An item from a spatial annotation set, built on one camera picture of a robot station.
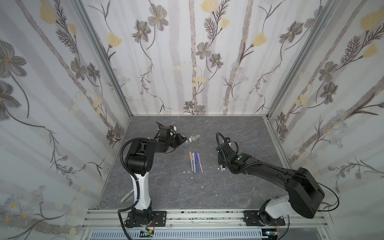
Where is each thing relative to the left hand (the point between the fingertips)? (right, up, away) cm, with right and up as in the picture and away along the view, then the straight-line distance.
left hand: (184, 134), depth 101 cm
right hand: (+22, -10, -14) cm, 28 cm away
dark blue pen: (+9, -18, -7) cm, 21 cm away
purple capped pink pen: (+10, -15, -5) cm, 19 cm away
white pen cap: (+4, -4, +4) cm, 6 cm away
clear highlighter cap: (+7, -4, +4) cm, 9 cm away
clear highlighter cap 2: (+8, -3, +5) cm, 10 cm away
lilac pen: (+6, -16, -5) cm, 18 cm away
